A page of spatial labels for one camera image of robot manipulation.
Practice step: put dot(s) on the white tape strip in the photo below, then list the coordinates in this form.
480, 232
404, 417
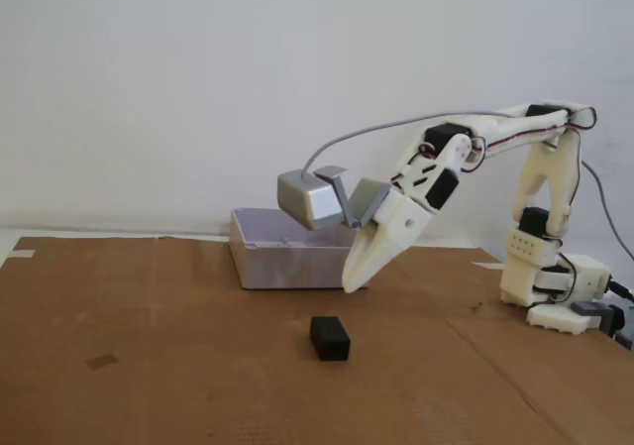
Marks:
488, 265
21, 254

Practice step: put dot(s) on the brown cardboard sheet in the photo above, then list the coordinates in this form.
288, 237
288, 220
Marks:
198, 366

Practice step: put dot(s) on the pale grey open box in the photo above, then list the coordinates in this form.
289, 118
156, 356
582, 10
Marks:
277, 271

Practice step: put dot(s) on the silver webcam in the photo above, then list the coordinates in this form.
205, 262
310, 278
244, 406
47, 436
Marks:
307, 202

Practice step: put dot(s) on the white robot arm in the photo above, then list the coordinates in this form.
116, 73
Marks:
545, 167

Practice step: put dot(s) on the grey table clamp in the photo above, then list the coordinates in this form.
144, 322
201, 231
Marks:
589, 308

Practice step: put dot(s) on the black block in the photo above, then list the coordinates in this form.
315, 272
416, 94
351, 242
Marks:
329, 341

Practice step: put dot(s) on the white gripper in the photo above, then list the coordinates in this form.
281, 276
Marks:
397, 223

